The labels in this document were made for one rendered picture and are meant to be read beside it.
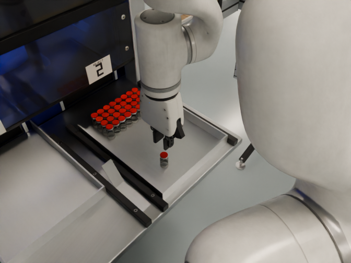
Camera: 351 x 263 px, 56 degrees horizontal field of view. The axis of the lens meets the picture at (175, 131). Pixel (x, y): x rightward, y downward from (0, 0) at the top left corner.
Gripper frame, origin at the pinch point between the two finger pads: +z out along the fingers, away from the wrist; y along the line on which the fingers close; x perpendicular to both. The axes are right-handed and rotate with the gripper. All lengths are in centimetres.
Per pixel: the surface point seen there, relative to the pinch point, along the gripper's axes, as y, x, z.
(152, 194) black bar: 4.8, -9.3, 9.3
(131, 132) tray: -15.8, 2.2, 10.8
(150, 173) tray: -1.0, -4.5, 10.9
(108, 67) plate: -30.2, 7.9, -2.4
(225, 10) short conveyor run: -41, 82, 11
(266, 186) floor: 3, 77, 99
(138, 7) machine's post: -30.2, 21.6, -15.8
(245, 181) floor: -8, 71, 99
